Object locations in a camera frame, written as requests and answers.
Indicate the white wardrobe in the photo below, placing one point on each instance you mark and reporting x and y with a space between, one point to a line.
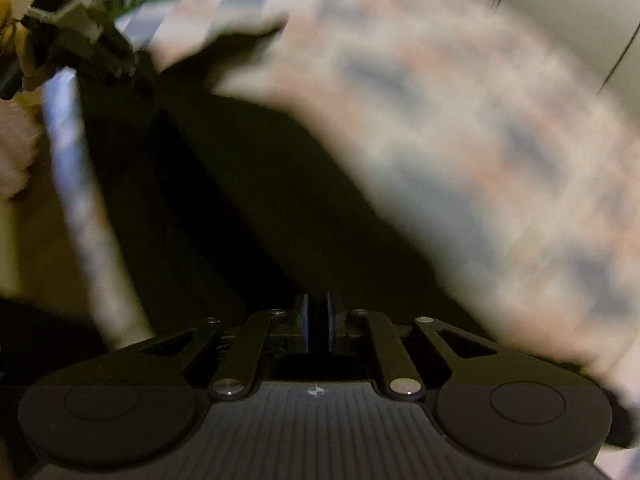
565 15

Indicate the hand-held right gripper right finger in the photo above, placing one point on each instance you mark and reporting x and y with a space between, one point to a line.
334 322

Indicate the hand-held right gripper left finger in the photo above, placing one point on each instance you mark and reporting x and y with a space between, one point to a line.
303 322

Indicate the pink fluffy clothing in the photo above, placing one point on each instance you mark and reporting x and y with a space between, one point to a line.
17 155

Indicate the triangle patterned quilt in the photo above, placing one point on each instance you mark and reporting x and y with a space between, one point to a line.
450 135

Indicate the black garment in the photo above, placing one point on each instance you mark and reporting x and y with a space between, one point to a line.
225 210

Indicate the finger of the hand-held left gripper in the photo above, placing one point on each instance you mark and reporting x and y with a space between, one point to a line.
131 60

